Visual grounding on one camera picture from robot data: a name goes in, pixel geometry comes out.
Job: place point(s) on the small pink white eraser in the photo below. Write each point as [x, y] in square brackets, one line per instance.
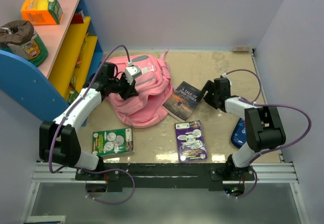
[241, 49]

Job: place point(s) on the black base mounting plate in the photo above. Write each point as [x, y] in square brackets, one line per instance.
[168, 176]

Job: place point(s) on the dark novel Two Cities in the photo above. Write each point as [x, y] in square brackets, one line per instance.
[182, 101]

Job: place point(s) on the purple paperback book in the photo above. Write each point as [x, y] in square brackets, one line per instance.
[190, 142]

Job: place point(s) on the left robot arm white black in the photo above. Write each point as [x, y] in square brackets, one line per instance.
[58, 141]

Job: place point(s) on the green paperback book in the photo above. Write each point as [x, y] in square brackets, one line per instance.
[114, 142]

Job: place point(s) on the green box on lower shelf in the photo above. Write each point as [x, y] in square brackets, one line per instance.
[71, 95]

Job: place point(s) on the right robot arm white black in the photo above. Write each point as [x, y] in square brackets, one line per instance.
[264, 129]

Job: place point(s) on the blue pencil case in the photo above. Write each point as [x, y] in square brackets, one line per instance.
[238, 137]

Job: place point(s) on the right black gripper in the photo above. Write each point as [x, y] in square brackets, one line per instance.
[209, 87]

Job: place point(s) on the blue pink yellow shelf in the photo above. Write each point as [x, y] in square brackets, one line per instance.
[73, 49]

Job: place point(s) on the orange green juice box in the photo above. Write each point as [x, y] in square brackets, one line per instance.
[42, 12]

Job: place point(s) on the red item on shelf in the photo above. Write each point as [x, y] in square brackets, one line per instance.
[78, 17]

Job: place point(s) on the pink student backpack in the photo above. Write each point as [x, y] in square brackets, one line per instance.
[154, 88]

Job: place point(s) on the brown topped green canister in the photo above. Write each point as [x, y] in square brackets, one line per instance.
[20, 38]

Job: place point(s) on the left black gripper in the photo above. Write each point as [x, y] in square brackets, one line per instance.
[130, 90]

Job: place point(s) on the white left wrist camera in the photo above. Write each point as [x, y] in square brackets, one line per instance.
[131, 73]

